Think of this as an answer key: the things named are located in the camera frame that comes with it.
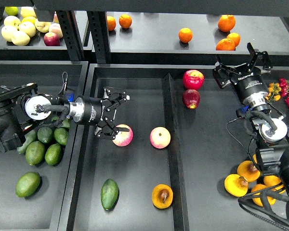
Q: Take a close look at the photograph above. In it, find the pink apple right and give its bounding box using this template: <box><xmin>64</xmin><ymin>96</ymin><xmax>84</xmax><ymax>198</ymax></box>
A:
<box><xmin>150</xmin><ymin>127</ymin><xmax>171</xmax><ymax>149</ymax></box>

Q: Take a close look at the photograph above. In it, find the black tray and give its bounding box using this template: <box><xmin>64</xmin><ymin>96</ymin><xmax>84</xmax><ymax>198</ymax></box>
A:
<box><xmin>0</xmin><ymin>61</ymin><xmax>88</xmax><ymax>231</ymax></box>
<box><xmin>57</xmin><ymin>63</ymin><xmax>289</xmax><ymax>231</ymax></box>

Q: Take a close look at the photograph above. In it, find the orange right small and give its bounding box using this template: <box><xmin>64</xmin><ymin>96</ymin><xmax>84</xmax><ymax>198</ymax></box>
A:
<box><xmin>227</xmin><ymin>33</ymin><xmax>241</xmax><ymax>47</ymax></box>

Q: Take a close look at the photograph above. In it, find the pale yellow apple front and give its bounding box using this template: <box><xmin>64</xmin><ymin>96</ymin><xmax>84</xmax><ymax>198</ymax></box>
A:
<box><xmin>11</xmin><ymin>31</ymin><xmax>30</xmax><ymax>46</ymax></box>

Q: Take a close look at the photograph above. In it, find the orange front right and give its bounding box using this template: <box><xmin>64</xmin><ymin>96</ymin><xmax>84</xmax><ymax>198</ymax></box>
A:
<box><xmin>215</xmin><ymin>38</ymin><xmax>236</xmax><ymax>51</ymax></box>

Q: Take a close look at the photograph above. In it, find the yellow pear upper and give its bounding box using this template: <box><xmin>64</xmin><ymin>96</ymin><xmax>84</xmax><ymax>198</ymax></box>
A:
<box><xmin>237</xmin><ymin>160</ymin><xmax>261</xmax><ymax>183</ymax></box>

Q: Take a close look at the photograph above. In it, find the green avocado lone bottom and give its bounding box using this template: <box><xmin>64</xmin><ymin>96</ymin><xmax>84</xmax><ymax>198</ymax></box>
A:
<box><xmin>15</xmin><ymin>172</ymin><xmax>41</xmax><ymax>197</ymax></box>

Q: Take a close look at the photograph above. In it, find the dark red apple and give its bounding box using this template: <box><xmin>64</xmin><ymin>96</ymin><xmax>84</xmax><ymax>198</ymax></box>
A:
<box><xmin>182</xmin><ymin>89</ymin><xmax>200</xmax><ymax>109</ymax></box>

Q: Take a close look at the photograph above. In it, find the green avocado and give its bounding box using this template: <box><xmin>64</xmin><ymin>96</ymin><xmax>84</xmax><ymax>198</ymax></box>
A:
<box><xmin>16</xmin><ymin>130</ymin><xmax>37</xmax><ymax>154</ymax></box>
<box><xmin>101</xmin><ymin>179</ymin><xmax>119</xmax><ymax>210</ymax></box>

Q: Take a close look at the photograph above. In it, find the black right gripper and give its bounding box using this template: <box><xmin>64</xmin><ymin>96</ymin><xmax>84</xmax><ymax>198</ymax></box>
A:
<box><xmin>212</xmin><ymin>42</ymin><xmax>272</xmax><ymax>105</ymax></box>

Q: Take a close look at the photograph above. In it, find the orange cherry tomato bunch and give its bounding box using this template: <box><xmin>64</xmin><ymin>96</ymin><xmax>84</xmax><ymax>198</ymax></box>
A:
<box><xmin>265</xmin><ymin>83</ymin><xmax>281</xmax><ymax>103</ymax></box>

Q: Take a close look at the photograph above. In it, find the red cherry tomato bunch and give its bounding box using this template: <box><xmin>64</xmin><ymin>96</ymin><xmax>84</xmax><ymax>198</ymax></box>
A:
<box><xmin>279</xmin><ymin>78</ymin><xmax>289</xmax><ymax>100</ymax></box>

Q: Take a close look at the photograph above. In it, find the orange middle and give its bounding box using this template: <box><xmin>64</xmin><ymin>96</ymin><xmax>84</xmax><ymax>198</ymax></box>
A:
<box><xmin>178</xmin><ymin>27</ymin><xmax>193</xmax><ymax>43</ymax></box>

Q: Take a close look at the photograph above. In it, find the black shelf post right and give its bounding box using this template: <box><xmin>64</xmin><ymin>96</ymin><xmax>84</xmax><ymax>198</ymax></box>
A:
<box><xmin>87</xmin><ymin>11</ymin><xmax>111</xmax><ymax>64</ymax></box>

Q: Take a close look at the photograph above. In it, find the orange far left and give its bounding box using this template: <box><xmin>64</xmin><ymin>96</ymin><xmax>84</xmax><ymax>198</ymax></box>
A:
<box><xmin>106</xmin><ymin>16</ymin><xmax>117</xmax><ymax>31</ymax></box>

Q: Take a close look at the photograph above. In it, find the green lime on shelf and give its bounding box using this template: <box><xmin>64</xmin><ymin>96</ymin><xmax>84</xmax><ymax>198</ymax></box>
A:
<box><xmin>5</xmin><ymin>6</ymin><xmax>18</xmax><ymax>16</ymax></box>

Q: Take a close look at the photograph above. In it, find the black shelf post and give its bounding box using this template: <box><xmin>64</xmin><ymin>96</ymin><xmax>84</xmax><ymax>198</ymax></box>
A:
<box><xmin>56</xmin><ymin>10</ymin><xmax>85</xmax><ymax>61</ymax></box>
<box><xmin>87</xmin><ymin>11</ymin><xmax>111</xmax><ymax>64</ymax></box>

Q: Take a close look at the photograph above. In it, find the red apple on shelf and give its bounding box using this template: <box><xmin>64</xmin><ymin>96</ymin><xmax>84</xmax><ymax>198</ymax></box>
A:
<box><xmin>43</xmin><ymin>32</ymin><xmax>60</xmax><ymax>46</ymax></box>

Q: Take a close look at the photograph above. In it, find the pale yellow apple left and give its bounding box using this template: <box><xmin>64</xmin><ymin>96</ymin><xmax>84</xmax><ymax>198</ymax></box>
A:
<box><xmin>1</xmin><ymin>26</ymin><xmax>18</xmax><ymax>42</ymax></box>

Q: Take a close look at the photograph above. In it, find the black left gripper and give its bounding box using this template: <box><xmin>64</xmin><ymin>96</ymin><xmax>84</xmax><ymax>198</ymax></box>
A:
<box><xmin>81</xmin><ymin>87</ymin><xmax>130</xmax><ymax>140</ymax></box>

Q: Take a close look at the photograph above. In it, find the black center tray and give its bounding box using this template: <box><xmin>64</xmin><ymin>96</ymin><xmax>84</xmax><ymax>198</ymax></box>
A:
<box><xmin>57</xmin><ymin>63</ymin><xmax>289</xmax><ymax>231</ymax></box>

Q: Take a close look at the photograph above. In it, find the black left tray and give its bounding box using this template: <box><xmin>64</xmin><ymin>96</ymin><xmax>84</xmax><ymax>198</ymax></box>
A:
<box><xmin>0</xmin><ymin>61</ymin><xmax>88</xmax><ymax>231</ymax></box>

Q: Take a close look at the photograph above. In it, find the pale yellow apple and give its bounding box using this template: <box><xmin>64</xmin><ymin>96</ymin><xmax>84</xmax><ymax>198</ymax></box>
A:
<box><xmin>1</xmin><ymin>26</ymin><xmax>18</xmax><ymax>42</ymax></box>
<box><xmin>11</xmin><ymin>31</ymin><xmax>30</xmax><ymax>46</ymax></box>

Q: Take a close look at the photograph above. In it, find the bright red apple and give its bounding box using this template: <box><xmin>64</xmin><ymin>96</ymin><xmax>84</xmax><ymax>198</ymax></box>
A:
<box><xmin>183</xmin><ymin>69</ymin><xmax>204</xmax><ymax>90</ymax></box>

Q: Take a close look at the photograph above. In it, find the pink apple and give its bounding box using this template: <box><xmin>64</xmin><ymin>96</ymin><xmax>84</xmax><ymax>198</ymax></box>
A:
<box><xmin>112</xmin><ymin>124</ymin><xmax>133</xmax><ymax>147</ymax></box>
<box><xmin>150</xmin><ymin>127</ymin><xmax>171</xmax><ymax>149</ymax></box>

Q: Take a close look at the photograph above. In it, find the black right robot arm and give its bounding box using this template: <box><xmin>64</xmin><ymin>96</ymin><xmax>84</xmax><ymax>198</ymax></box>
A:
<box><xmin>212</xmin><ymin>43</ymin><xmax>289</xmax><ymax>231</ymax></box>

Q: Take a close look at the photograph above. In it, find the black shelf post left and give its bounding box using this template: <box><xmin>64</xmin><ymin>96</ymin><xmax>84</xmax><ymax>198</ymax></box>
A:
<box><xmin>56</xmin><ymin>10</ymin><xmax>85</xmax><ymax>61</ymax></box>

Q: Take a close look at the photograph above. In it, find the pink apple left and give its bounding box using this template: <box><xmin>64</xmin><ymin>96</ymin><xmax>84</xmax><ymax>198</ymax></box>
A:
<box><xmin>112</xmin><ymin>124</ymin><xmax>133</xmax><ymax>147</ymax></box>

